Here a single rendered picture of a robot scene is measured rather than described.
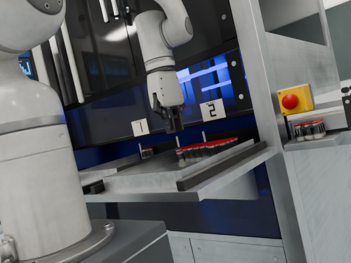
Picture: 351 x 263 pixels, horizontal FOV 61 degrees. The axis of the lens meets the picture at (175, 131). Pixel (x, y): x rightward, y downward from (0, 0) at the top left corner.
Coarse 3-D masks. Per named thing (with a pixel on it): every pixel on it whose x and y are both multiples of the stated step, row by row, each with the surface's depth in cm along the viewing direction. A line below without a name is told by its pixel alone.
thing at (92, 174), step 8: (168, 152) 108; (120, 160) 124; (128, 160) 127; (136, 160) 130; (144, 160) 99; (88, 168) 112; (96, 168) 114; (104, 168) 117; (112, 168) 120; (120, 168) 91; (80, 176) 102; (88, 176) 99; (96, 176) 96
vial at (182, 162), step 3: (177, 153) 84; (180, 153) 84; (177, 156) 85; (180, 156) 84; (183, 156) 84; (180, 159) 84; (183, 159) 84; (180, 162) 84; (183, 162) 84; (180, 165) 84; (183, 165) 84
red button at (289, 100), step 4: (284, 96) 78; (288, 96) 77; (292, 96) 77; (296, 96) 77; (284, 100) 78; (288, 100) 77; (292, 100) 77; (296, 100) 76; (284, 104) 78; (288, 104) 77; (292, 104) 77; (296, 104) 77; (288, 108) 78; (292, 108) 77
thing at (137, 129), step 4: (140, 120) 117; (144, 120) 115; (132, 124) 120; (136, 124) 118; (144, 124) 116; (136, 128) 119; (140, 128) 117; (144, 128) 116; (136, 132) 119; (140, 132) 118; (144, 132) 116; (148, 132) 115
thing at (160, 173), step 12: (240, 144) 79; (252, 144) 84; (168, 156) 95; (216, 156) 69; (228, 156) 74; (132, 168) 83; (144, 168) 87; (156, 168) 90; (168, 168) 88; (180, 168) 83; (192, 168) 62; (108, 180) 74; (120, 180) 71; (132, 180) 69; (144, 180) 66; (156, 180) 64; (168, 180) 62
